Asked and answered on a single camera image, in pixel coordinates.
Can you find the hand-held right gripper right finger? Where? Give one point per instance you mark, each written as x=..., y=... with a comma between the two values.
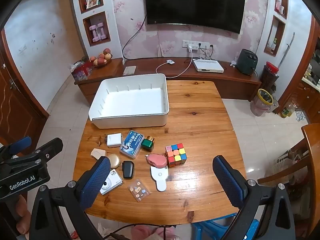
x=228, y=185

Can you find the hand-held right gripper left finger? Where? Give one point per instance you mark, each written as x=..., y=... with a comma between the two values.
x=96, y=182

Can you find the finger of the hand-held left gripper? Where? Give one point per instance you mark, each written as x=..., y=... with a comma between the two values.
x=21, y=142
x=50, y=147

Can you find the small white camera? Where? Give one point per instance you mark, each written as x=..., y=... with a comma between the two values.
x=110, y=183

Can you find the round gold compact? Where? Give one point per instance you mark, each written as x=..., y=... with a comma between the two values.
x=114, y=160

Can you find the small beige card box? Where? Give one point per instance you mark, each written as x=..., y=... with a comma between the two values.
x=98, y=153

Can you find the black key fob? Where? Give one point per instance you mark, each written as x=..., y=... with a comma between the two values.
x=128, y=170

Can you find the clear sticker case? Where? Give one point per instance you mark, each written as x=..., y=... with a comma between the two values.
x=139, y=190

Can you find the white charger adapter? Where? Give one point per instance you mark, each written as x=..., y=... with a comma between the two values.
x=113, y=140

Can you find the clear box with blue print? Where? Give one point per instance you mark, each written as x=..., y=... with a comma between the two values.
x=131, y=143

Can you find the colourful puzzle cube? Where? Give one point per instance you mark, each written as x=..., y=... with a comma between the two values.
x=176, y=154

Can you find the green perfume bottle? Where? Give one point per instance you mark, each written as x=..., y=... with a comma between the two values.
x=147, y=145

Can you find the pink and white handheld fan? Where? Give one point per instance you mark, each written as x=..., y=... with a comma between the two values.
x=157, y=161

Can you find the white plastic storage bin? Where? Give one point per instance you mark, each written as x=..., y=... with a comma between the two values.
x=130, y=100

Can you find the person's left hand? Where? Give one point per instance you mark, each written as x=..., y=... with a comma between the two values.
x=23, y=212

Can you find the wooden door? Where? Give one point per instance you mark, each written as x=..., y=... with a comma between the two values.
x=17, y=100

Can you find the blue plastic stool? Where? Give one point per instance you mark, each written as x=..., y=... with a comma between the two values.
x=207, y=228

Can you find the pile of bags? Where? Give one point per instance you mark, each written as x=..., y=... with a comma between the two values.
x=287, y=165

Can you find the pink fluffy cloth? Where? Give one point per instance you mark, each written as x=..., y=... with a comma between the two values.
x=150, y=233

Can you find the red printed box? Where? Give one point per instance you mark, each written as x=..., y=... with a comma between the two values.
x=81, y=73

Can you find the clear plastic bag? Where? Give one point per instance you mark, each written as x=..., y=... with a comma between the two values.
x=75, y=66

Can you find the trash bin with yellow rim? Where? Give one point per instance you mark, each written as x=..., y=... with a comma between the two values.
x=261, y=105

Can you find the wooden chair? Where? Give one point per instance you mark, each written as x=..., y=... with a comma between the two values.
x=313, y=160

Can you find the dark green jar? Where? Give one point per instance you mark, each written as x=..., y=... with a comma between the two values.
x=83, y=60

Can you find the yellow oil bottle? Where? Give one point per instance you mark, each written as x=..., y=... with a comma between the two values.
x=286, y=111

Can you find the dark fruit bowl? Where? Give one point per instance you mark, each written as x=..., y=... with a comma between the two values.
x=102, y=65

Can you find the wooden side cabinet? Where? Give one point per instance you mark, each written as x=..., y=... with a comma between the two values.
x=110, y=69

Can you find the long wooden TV cabinet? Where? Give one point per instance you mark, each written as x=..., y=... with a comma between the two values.
x=225, y=85

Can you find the pile of peaches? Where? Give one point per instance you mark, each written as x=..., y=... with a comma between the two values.
x=101, y=57

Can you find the grey paper pad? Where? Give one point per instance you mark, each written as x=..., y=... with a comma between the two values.
x=129, y=70

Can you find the dark jar with red lid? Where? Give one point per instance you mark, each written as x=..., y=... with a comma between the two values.
x=270, y=76

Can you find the wooden display cabinet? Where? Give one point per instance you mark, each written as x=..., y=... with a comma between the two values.
x=310, y=100

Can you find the small white figurine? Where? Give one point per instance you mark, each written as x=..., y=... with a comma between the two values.
x=233, y=64

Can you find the white set-top box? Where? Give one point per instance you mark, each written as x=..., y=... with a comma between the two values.
x=207, y=66

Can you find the pink dumbbell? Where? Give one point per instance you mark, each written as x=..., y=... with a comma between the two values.
x=94, y=33
x=101, y=31

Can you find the white charging puck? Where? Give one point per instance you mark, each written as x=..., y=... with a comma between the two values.
x=170, y=62

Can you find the white plug adapter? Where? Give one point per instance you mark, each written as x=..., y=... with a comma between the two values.
x=190, y=48

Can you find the sheathed sword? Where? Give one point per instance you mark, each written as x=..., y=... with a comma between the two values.
x=287, y=48

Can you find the white cup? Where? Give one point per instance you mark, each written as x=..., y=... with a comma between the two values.
x=281, y=9

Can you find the black curved television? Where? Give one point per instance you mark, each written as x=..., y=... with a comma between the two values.
x=195, y=2

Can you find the white wall outlet strip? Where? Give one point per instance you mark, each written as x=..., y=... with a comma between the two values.
x=197, y=43

